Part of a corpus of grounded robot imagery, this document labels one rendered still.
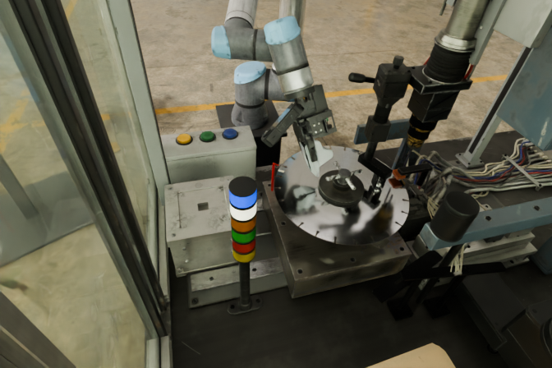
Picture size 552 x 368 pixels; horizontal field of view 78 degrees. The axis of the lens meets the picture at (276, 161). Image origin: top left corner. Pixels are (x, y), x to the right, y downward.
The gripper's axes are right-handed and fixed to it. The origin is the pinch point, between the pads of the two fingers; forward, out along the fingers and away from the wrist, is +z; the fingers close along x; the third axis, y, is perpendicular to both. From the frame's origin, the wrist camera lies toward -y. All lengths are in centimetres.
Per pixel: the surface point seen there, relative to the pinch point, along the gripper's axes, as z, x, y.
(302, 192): 3.6, -0.4, -4.1
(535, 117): -6.7, -31.1, 30.4
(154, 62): -60, 287, -48
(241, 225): -3.8, -22.1, -20.2
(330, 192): 5.3, -2.8, 1.9
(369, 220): 11.8, -10.1, 6.7
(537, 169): 36, 19, 85
